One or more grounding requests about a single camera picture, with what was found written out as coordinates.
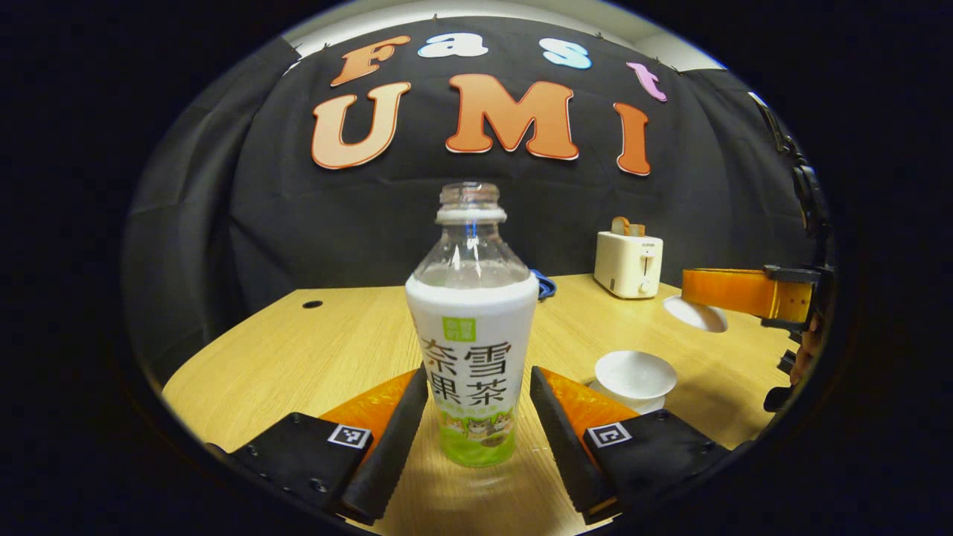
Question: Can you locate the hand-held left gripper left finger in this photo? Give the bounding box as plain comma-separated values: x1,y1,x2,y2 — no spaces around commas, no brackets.
205,363,430,526

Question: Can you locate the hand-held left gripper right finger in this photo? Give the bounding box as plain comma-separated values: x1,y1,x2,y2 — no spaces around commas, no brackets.
529,365,734,526

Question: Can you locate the white teacup lid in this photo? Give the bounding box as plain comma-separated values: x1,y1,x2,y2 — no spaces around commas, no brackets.
662,295,729,334

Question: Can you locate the white teacup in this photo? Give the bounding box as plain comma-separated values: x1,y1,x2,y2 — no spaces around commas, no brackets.
595,351,678,407

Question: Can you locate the clear water bottle white label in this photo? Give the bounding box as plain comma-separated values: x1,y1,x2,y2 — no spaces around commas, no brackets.
405,181,540,468

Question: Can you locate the cream toaster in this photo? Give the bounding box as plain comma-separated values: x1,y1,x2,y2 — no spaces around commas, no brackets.
593,231,664,300

